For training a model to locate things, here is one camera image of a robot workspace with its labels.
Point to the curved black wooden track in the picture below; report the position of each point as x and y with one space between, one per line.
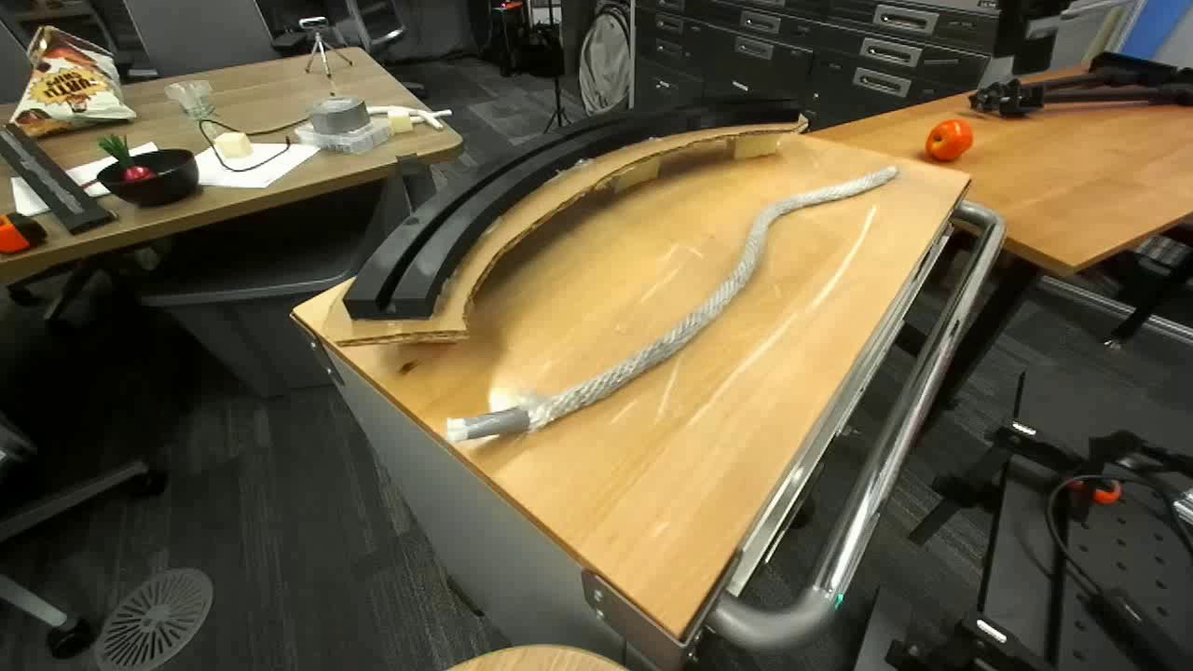
465 317

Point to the grey cart with wooden top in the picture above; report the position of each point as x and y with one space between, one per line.
470 547

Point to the round wooden stool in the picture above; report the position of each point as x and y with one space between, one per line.
535 662

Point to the grey tape roll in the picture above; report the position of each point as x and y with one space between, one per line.
337 116

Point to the dark drawer cabinet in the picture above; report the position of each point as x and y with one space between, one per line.
808 50

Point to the white paper sheet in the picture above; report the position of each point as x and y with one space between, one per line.
267 169

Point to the small tabletop tripod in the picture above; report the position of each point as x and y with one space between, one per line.
323 50

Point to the orange toy fruit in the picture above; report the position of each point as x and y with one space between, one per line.
948 140

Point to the wooden desk with clutter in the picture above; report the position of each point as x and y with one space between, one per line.
267 93

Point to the black bowl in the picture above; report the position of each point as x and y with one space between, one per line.
168 184

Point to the black folded tripod tool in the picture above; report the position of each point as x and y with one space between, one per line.
1009 98

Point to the wooden desk with orange fruit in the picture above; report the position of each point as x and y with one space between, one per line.
1082 174

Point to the round perforated floor vent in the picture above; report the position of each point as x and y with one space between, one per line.
154 620

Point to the orange clamp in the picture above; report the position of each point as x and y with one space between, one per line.
1101 495

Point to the office chair base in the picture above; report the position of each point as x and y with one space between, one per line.
77 497

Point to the black optical breadboard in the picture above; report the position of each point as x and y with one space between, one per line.
1120 560

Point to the long black bar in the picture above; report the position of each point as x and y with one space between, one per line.
50 180

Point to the chips bag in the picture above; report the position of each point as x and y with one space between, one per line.
69 87

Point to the small orange object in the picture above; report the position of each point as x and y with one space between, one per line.
9 235

